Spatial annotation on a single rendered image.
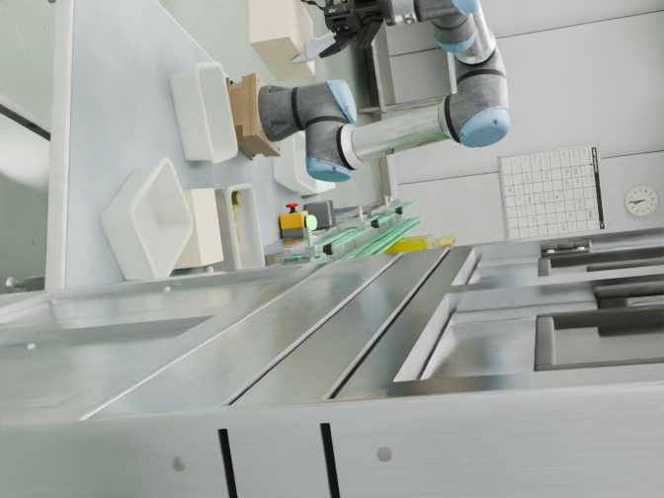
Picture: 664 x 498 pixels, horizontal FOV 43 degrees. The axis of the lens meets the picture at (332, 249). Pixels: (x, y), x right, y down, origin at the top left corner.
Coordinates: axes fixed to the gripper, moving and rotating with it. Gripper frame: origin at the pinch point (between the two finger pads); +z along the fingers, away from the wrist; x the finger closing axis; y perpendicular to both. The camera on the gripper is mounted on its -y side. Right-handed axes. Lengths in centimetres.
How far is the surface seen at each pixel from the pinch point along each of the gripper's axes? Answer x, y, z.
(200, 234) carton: 32.1, -19.0, 26.9
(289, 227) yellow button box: 10, -91, 31
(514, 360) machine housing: 75, 76, -40
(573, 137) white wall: -209, -605, -71
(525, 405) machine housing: 79, 90, -41
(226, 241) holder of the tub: 29, -35, 28
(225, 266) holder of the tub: 34, -37, 29
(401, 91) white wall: -268, -581, 79
